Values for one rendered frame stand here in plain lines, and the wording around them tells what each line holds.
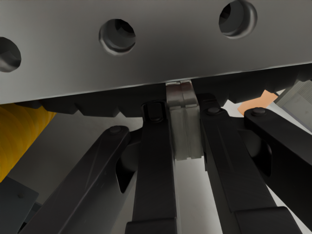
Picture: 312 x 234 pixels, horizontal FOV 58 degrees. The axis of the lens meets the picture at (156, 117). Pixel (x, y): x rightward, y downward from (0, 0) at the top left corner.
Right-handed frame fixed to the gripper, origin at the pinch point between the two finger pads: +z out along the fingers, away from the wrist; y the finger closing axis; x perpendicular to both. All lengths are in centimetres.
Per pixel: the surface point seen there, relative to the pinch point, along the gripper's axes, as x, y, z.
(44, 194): -46, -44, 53
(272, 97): -166, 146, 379
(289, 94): -478, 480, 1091
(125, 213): -67, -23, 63
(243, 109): -184, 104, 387
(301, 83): -435, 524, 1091
